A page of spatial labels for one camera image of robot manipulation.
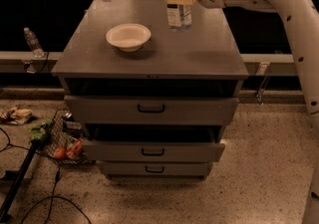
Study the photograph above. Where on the grey drawer cabinet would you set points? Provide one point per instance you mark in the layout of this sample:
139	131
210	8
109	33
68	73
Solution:
202	62

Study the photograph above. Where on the bottom grey drawer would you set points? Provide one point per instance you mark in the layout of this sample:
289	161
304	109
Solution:
154	169

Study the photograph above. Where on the black pole stand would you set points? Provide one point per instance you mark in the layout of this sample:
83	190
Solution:
4	217

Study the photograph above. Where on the wire mesh basket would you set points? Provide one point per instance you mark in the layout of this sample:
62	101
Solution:
65	132

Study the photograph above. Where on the grey drawer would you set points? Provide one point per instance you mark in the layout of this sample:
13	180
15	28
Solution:
153	143
166	111
154	169

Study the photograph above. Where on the middle grey drawer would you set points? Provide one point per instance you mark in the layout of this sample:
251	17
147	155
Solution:
153	143

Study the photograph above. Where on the metal wall bracket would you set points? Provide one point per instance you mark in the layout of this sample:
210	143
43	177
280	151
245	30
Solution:
262	73

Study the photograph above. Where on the top grey drawer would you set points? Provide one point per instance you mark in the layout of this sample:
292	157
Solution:
166	111

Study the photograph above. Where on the small clear water bottle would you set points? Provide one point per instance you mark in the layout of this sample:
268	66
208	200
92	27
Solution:
33	43

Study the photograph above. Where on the clear plastic bottle blue label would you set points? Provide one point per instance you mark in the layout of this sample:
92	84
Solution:
179	17

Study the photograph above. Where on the green chip bag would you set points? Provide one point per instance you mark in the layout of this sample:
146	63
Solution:
40	131

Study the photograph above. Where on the red tomato item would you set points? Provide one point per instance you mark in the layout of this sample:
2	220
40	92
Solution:
60	153

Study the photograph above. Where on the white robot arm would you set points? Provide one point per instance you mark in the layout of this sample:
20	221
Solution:
301	24

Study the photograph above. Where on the white paper bowl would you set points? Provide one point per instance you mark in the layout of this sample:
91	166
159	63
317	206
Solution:
128	37

